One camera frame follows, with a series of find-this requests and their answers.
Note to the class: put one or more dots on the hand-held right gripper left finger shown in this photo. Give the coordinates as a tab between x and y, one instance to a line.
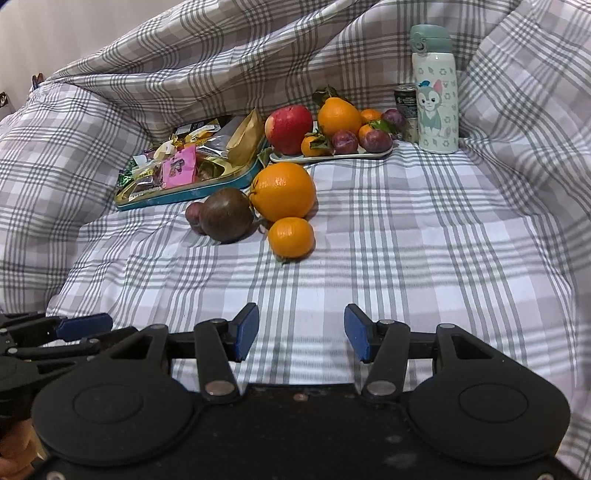
244	332

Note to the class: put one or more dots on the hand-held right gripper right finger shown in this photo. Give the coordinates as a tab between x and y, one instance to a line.
356	333

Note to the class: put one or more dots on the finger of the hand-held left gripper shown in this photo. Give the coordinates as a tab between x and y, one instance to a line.
69	348
83	325

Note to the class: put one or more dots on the small mandarin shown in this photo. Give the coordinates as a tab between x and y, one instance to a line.
365	134
311	146
371	115
291	237

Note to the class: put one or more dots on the purple plum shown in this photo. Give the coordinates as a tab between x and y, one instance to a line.
345	142
194	212
394	120
377	141
200	227

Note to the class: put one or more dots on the dark brown passion fruit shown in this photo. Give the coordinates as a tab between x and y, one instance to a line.
226	214

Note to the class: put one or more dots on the large orange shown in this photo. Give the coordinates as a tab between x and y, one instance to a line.
284	191

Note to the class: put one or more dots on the person's left hand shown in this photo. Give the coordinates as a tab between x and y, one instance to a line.
14	450

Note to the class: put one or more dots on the grey plaid blanket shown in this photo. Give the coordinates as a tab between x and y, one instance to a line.
415	240

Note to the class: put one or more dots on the teal tin snack tray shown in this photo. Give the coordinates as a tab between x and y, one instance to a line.
184	196

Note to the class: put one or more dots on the green wrapped candy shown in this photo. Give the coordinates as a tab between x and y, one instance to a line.
124	177

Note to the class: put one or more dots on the pile of snack packets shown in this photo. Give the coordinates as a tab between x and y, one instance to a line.
147	177

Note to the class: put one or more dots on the pink snack packet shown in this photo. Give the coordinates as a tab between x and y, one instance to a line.
179	167

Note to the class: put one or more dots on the white plate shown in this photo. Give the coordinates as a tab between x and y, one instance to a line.
332	157

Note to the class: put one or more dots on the grey foil snack packet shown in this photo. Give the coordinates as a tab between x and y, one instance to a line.
221	138

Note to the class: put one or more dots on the brown paper snack bag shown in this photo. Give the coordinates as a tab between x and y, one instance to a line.
244	136

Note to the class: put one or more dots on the red apple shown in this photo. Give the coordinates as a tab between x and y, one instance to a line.
288	129

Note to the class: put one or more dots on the orange with leaves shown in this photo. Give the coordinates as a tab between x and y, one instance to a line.
339	117

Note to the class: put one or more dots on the dark drink can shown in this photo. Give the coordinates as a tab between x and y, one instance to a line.
405	110

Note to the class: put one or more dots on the cartoon cat water bottle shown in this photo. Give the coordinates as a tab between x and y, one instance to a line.
436	101

